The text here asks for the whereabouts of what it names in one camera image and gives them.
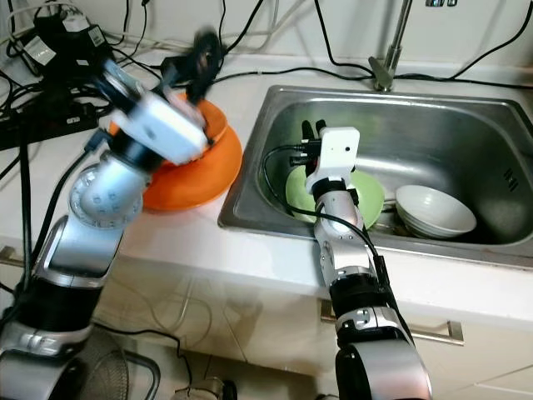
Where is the orange plate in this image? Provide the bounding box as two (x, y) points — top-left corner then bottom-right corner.
(108, 117), (242, 211)

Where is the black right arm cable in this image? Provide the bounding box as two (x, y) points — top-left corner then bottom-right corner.
(261, 145), (389, 284)

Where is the metal faucet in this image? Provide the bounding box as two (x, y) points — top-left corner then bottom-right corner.
(371, 0), (417, 93)

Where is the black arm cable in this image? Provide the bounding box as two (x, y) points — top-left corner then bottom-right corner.
(261, 145), (389, 284)
(17, 137), (92, 297)

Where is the stainless steel sink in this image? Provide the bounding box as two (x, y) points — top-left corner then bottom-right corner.
(219, 85), (533, 269)

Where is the black power strip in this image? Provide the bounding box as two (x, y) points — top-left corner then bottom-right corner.
(0, 104), (101, 151)

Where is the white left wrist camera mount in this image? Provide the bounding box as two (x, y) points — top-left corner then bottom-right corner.
(112, 87), (213, 165)

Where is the green bowl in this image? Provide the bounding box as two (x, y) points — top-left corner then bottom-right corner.
(286, 165), (386, 230)

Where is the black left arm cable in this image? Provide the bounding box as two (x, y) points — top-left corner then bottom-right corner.
(17, 137), (92, 297)

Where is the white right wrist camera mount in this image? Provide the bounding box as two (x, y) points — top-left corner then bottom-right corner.
(306, 127), (361, 194)

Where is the metal floor item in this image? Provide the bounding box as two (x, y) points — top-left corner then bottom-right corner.
(190, 377), (238, 400)

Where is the white bowl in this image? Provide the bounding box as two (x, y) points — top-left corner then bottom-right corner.
(396, 185), (478, 240)

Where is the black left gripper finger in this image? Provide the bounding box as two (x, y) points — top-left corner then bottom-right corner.
(165, 52), (194, 93)
(190, 29), (226, 84)

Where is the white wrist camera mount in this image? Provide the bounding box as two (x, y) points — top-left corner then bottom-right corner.
(306, 127), (361, 194)
(112, 87), (213, 165)

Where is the black power adapter stack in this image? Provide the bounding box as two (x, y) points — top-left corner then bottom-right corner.
(32, 7), (116, 80)

